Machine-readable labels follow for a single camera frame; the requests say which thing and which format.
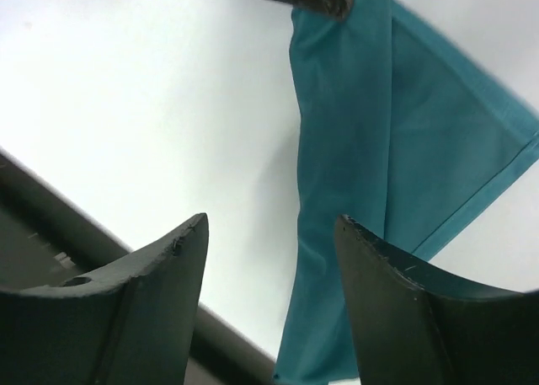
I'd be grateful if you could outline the teal cloth napkin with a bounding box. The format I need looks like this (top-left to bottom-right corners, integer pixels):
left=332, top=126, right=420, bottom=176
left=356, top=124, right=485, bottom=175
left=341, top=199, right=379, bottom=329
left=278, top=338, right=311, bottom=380
left=274, top=0, right=538, bottom=384

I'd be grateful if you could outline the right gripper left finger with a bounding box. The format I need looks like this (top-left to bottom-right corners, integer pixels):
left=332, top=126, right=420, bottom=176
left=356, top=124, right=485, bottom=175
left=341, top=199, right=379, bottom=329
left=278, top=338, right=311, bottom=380
left=1, top=213, right=209, bottom=384

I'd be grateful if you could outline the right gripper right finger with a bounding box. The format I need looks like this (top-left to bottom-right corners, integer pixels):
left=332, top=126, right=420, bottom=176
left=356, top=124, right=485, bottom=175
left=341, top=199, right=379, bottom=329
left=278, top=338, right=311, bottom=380
left=334, top=216, right=538, bottom=385

